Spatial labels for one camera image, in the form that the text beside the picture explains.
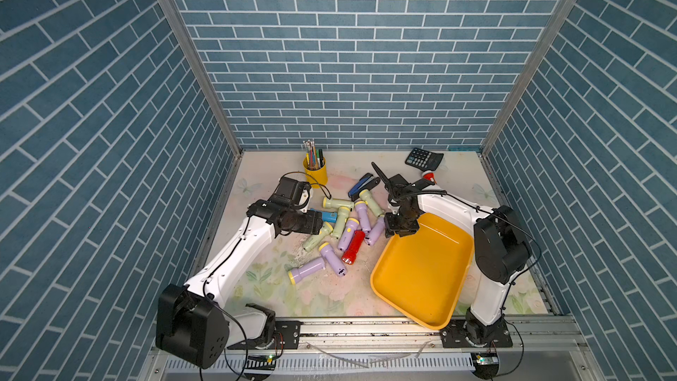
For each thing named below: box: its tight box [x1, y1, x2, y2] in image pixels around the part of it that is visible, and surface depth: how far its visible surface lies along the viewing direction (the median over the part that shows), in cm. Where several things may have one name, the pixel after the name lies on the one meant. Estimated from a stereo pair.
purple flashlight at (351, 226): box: [337, 217, 360, 253], surface depth 93 cm
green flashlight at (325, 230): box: [303, 221, 335, 253], surface depth 93 cm
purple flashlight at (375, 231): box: [364, 216, 386, 247], surface depth 93 cm
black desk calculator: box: [404, 147, 445, 172], surface depth 118 cm
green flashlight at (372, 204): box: [358, 188, 386, 218], surface depth 104 cm
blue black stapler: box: [347, 172, 381, 202], surface depth 108 cm
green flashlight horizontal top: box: [321, 196, 355, 212], surface depth 101 cm
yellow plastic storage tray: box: [370, 213, 475, 331], surface depth 86 cm
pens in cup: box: [302, 138, 325, 171], surface depth 104 cm
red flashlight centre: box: [342, 229, 366, 265], surface depth 91 cm
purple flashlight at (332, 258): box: [318, 242, 347, 277], surface depth 88 cm
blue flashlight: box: [321, 211, 338, 224], surface depth 98 cm
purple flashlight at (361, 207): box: [354, 200, 372, 233], surface depth 99 cm
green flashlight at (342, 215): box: [331, 205, 350, 240], surface depth 96 cm
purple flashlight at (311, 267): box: [287, 257, 326, 285], surface depth 85 cm
